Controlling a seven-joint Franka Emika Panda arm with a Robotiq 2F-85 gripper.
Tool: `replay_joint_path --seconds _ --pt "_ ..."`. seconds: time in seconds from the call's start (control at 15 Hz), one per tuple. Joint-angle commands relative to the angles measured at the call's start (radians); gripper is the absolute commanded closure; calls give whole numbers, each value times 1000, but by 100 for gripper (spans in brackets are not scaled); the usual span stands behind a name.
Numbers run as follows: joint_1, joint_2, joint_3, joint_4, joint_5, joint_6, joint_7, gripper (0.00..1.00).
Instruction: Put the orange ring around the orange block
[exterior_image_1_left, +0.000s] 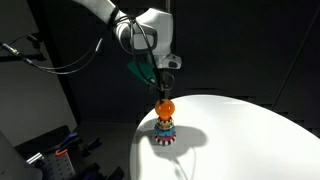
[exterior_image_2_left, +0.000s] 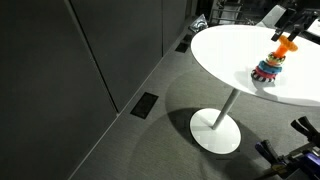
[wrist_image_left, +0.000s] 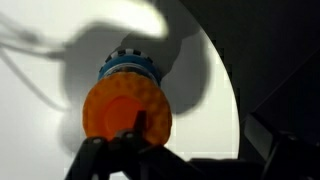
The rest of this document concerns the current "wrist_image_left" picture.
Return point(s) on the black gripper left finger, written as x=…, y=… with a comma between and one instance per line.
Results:
x=133, y=156

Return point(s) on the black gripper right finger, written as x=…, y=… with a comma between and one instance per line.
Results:
x=286, y=153

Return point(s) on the black white striped toy base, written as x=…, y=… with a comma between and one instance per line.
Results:
x=128, y=52

